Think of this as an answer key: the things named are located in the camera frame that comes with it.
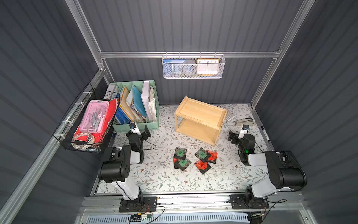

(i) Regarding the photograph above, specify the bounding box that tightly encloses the green tea bag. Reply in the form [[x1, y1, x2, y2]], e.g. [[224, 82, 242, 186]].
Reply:
[[173, 147, 187, 160], [194, 148, 211, 162], [178, 159, 192, 171]]

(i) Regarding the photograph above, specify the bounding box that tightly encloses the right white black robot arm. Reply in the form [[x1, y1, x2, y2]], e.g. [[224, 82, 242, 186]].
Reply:
[[227, 131, 308, 203]]

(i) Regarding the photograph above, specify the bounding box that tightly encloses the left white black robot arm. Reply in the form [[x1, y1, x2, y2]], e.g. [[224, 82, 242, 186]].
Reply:
[[98, 123, 151, 204]]

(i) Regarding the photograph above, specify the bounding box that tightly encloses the red tea bag right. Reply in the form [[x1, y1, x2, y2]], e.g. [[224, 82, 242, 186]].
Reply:
[[207, 150, 218, 164]]

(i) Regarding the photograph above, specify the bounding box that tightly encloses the red tea bag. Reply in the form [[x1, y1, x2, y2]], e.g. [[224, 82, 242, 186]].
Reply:
[[207, 150, 218, 164], [194, 160, 212, 174], [173, 158, 179, 169]]

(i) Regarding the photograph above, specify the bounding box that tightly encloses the wooden two-tier shelf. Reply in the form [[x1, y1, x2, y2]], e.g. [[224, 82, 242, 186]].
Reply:
[[174, 97, 227, 146]]

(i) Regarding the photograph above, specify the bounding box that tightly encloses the red tea bag bottom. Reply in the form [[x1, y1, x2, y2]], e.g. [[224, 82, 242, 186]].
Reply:
[[194, 160, 212, 174]]

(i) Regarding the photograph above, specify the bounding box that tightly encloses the red tea bag left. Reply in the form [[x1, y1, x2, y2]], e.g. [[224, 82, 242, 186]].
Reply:
[[173, 158, 179, 169]]

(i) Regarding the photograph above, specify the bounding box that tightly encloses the white calculator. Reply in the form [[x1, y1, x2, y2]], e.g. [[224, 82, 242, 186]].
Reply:
[[225, 111, 235, 122]]

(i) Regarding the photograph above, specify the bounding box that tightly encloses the grey stapler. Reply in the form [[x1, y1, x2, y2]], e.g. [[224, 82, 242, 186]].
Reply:
[[235, 117, 255, 127]]

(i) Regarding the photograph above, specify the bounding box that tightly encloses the black marker pen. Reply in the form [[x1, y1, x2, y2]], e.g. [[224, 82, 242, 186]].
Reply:
[[261, 126, 270, 141]]

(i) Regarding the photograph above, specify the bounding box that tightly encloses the green file organizer box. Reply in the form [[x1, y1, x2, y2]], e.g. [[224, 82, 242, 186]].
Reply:
[[104, 80, 159, 132]]

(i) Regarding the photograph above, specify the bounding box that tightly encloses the teal folder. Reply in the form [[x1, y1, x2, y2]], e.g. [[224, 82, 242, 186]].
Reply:
[[132, 86, 147, 118]]

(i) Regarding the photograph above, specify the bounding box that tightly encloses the white binder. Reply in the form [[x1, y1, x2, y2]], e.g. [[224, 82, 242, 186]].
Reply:
[[141, 80, 153, 122]]

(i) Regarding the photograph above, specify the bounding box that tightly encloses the pink plastic tool case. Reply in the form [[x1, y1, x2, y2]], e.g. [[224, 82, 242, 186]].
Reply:
[[79, 100, 110, 134]]

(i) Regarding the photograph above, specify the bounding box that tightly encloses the clear tape roll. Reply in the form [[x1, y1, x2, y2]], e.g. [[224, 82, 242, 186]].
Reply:
[[72, 133, 95, 144]]

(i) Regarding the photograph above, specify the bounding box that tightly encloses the red folder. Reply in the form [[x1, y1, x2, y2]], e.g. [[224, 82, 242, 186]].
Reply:
[[73, 98, 118, 145]]

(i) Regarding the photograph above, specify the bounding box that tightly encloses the yellow white clock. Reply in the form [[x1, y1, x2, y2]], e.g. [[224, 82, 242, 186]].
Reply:
[[197, 58, 220, 76]]

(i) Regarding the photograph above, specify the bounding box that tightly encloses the blue box in basket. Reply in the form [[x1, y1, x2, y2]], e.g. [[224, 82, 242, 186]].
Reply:
[[162, 59, 185, 79]]

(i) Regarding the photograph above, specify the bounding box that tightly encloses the grey tape roll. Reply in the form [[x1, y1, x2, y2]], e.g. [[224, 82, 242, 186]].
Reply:
[[182, 59, 197, 77]]

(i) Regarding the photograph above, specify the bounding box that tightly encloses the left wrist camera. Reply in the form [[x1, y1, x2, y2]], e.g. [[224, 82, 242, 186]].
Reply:
[[129, 122, 141, 135]]

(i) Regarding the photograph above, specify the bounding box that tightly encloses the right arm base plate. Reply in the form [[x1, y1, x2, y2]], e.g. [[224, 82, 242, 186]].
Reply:
[[228, 194, 269, 210]]

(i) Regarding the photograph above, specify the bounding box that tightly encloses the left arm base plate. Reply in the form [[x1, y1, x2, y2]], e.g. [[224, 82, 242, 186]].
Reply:
[[118, 197, 158, 213]]

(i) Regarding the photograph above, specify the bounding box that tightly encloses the black wire basket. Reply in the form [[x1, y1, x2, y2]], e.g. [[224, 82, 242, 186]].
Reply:
[[53, 86, 119, 153]]

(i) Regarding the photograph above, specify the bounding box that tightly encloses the white mesh wall basket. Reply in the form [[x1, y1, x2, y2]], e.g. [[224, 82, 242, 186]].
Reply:
[[162, 54, 226, 79]]

